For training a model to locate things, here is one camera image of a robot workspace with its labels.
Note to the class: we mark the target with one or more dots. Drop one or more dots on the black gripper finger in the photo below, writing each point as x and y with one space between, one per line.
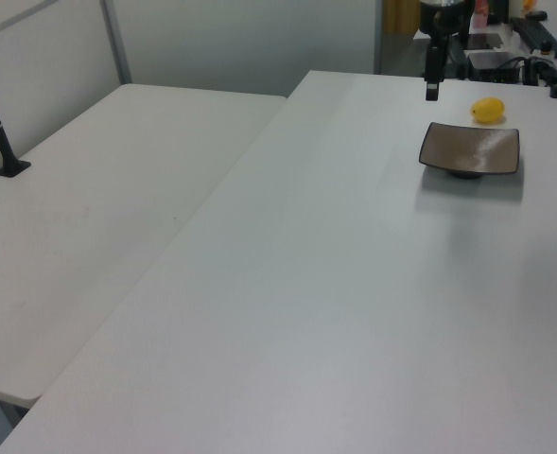
434 71

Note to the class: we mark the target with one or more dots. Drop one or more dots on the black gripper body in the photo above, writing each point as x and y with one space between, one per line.
443 19

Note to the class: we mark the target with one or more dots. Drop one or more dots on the yellow lemon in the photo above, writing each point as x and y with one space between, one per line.
487 110

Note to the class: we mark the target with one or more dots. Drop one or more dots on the brown square ceramic plate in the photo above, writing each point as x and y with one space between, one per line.
472 146

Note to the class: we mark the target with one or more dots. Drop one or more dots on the pink bottle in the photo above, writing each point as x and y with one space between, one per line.
482 13

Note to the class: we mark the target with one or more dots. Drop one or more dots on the yellow wooden panel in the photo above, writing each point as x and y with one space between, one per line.
398 16

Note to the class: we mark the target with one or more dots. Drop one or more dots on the black electronics box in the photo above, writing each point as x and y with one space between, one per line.
509 71

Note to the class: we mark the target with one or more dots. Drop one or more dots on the black keyboard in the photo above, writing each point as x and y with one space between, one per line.
535 33

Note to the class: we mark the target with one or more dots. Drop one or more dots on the grey partition edge post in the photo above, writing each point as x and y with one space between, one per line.
377 33

